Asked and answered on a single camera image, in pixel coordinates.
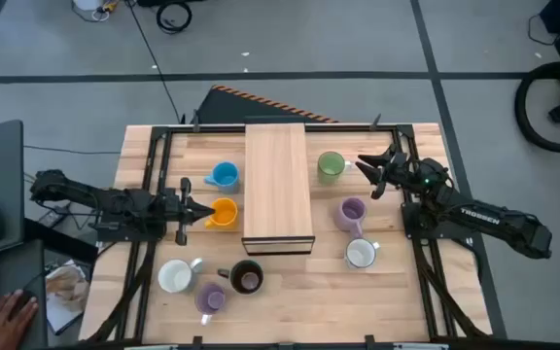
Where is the black coiled cable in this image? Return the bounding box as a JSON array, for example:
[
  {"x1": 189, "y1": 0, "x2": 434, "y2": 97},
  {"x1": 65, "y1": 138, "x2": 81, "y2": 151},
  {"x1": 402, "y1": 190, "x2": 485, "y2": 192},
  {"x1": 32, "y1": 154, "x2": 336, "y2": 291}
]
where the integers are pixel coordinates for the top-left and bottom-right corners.
[{"x1": 156, "y1": 1, "x2": 193, "y2": 35}]

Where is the blue mug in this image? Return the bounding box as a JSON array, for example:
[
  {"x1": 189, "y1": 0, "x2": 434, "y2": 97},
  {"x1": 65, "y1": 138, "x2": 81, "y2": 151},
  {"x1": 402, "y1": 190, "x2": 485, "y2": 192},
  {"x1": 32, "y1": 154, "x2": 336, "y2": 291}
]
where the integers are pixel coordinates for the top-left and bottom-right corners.
[{"x1": 204, "y1": 160, "x2": 241, "y2": 194}]

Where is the long black floor cable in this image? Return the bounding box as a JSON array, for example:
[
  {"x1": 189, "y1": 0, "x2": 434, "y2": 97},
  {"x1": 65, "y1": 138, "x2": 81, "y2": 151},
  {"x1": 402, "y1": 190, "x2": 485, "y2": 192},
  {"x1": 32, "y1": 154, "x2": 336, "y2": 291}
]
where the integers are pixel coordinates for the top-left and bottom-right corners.
[{"x1": 124, "y1": 0, "x2": 184, "y2": 123}]

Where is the black power adapter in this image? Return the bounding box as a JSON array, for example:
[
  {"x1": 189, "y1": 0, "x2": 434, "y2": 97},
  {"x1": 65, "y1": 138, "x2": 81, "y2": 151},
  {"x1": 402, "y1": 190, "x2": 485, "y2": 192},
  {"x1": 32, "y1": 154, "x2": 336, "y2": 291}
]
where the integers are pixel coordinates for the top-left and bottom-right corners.
[{"x1": 39, "y1": 206, "x2": 70, "y2": 228}]

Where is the orange mug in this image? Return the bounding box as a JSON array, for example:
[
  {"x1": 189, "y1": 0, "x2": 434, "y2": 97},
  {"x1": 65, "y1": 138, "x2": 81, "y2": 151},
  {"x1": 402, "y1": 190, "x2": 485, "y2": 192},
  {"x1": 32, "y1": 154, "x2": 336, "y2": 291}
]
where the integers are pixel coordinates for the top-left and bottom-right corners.
[{"x1": 204, "y1": 196, "x2": 240, "y2": 230}]

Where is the thin black cable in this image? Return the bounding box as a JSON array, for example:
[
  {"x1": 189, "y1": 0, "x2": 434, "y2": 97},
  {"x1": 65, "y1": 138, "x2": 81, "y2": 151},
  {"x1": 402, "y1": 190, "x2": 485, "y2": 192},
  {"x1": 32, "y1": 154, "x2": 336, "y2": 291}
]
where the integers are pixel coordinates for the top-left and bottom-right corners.
[{"x1": 23, "y1": 144, "x2": 122, "y2": 156}]

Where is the white paper sheet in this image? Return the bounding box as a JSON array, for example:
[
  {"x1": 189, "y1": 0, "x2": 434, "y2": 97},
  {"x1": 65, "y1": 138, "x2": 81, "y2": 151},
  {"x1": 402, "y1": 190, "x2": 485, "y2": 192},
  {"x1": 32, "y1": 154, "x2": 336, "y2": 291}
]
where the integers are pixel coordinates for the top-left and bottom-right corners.
[{"x1": 45, "y1": 260, "x2": 89, "y2": 336}]

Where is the teal brown glazed mug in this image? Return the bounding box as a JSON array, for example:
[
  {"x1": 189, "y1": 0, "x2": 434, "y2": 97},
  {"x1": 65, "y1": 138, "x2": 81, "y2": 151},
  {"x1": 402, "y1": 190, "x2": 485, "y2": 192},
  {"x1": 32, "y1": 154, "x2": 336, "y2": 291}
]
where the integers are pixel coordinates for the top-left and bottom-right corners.
[{"x1": 217, "y1": 259, "x2": 265, "y2": 296}]

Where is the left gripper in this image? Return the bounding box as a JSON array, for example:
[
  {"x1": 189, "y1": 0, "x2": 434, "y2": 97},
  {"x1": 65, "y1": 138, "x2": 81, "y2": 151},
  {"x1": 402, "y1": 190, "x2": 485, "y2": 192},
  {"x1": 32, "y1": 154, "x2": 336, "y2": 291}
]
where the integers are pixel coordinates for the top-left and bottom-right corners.
[{"x1": 160, "y1": 177, "x2": 216, "y2": 247}]

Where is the wooden shelf black metal frame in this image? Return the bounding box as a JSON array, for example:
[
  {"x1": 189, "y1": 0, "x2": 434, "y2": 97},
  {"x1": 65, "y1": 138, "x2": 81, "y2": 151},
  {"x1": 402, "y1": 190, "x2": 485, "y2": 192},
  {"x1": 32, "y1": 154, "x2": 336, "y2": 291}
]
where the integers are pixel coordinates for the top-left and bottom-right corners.
[{"x1": 240, "y1": 122, "x2": 317, "y2": 257}]

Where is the person's hand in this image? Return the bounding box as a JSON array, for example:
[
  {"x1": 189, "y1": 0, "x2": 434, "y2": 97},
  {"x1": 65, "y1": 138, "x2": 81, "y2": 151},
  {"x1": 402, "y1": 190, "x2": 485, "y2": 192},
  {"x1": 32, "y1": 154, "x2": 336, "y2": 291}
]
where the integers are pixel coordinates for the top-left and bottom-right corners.
[{"x1": 0, "y1": 290, "x2": 40, "y2": 350}]

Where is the white blue-patterned mug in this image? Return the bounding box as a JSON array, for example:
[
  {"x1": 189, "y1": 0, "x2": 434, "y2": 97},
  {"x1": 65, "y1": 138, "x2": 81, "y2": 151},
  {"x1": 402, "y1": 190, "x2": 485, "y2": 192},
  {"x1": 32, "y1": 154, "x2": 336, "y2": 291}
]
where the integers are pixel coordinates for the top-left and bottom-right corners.
[{"x1": 343, "y1": 236, "x2": 381, "y2": 270}]

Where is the green and white mug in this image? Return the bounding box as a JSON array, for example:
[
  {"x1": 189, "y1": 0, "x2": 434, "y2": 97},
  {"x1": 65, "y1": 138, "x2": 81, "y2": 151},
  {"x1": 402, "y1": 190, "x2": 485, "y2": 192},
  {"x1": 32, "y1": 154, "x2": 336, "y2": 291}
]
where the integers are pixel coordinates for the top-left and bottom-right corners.
[{"x1": 316, "y1": 151, "x2": 352, "y2": 186}]

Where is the orange shop vacuum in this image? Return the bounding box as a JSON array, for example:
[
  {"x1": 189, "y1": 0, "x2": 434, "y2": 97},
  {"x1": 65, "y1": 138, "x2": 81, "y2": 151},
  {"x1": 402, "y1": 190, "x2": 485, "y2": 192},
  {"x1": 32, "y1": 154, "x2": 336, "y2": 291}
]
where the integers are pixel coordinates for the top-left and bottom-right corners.
[{"x1": 513, "y1": 61, "x2": 560, "y2": 155}]

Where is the lilac ribbed mug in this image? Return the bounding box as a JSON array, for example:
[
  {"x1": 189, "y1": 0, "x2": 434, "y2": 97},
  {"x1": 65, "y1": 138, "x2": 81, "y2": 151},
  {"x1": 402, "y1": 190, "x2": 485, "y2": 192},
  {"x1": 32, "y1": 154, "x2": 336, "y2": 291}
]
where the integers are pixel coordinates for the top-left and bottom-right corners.
[{"x1": 332, "y1": 196, "x2": 368, "y2": 240}]

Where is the teal mug white interior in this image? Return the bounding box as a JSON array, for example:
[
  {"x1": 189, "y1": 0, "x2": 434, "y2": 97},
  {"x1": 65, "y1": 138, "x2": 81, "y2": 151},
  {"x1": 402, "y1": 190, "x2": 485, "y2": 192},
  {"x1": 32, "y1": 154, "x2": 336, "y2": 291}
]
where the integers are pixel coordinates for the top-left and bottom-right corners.
[{"x1": 157, "y1": 257, "x2": 204, "y2": 295}]

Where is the black aluminium table frame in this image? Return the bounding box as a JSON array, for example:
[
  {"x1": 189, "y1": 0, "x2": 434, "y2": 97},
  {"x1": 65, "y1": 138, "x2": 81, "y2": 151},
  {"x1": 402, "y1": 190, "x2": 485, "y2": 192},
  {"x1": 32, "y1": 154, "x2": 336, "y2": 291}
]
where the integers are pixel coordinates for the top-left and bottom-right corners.
[{"x1": 87, "y1": 112, "x2": 490, "y2": 350}]

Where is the purple and white mug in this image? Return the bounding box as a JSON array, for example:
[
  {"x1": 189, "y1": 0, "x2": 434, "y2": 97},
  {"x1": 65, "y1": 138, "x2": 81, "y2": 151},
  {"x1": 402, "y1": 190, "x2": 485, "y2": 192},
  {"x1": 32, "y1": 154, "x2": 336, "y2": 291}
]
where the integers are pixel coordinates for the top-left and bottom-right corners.
[{"x1": 193, "y1": 282, "x2": 228, "y2": 327}]

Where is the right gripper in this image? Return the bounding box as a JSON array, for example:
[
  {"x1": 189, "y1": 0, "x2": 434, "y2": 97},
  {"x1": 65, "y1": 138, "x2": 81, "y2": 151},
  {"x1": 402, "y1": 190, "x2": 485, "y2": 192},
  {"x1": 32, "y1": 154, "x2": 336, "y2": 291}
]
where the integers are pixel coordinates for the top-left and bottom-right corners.
[{"x1": 355, "y1": 144, "x2": 420, "y2": 200}]

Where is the black ramp orange striped edge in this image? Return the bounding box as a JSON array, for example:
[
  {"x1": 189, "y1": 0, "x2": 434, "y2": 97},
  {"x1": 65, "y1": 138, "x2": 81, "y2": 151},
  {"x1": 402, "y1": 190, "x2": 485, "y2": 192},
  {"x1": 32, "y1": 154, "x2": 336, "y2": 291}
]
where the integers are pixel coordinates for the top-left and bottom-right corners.
[{"x1": 195, "y1": 84, "x2": 339, "y2": 125}]

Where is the brown paper bag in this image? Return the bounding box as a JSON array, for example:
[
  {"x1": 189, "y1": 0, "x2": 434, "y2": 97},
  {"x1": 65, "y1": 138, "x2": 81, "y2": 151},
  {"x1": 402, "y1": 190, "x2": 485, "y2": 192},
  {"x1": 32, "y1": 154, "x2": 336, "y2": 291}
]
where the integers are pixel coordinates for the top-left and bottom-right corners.
[{"x1": 45, "y1": 264, "x2": 90, "y2": 312}]

